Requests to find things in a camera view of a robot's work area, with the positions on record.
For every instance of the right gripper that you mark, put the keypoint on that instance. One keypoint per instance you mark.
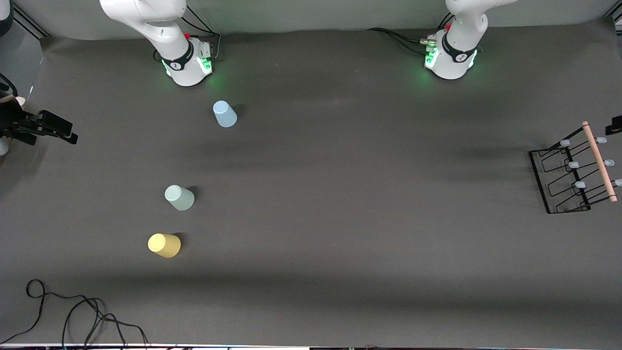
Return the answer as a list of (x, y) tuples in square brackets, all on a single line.
[(10, 120)]

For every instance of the pale green plastic cup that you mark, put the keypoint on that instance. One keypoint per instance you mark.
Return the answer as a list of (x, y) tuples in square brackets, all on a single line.
[(181, 198)]

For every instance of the yellow plastic cup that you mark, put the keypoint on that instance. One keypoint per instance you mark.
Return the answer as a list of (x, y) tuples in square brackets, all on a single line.
[(165, 246)]

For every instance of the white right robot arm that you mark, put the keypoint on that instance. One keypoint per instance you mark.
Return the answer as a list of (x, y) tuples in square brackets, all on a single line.
[(160, 29)]

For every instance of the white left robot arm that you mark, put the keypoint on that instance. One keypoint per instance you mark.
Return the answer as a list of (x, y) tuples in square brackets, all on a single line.
[(459, 43)]

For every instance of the light blue plastic cup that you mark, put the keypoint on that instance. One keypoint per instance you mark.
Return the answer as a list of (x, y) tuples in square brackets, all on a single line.
[(226, 116)]

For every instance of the beige box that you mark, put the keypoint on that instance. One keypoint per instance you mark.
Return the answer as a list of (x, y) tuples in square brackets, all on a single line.
[(20, 101)]

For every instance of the dark grey table mat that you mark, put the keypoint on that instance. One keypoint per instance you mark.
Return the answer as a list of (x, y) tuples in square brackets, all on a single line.
[(340, 272)]

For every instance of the black frame rail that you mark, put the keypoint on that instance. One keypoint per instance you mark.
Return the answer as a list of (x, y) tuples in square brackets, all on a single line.
[(31, 23)]

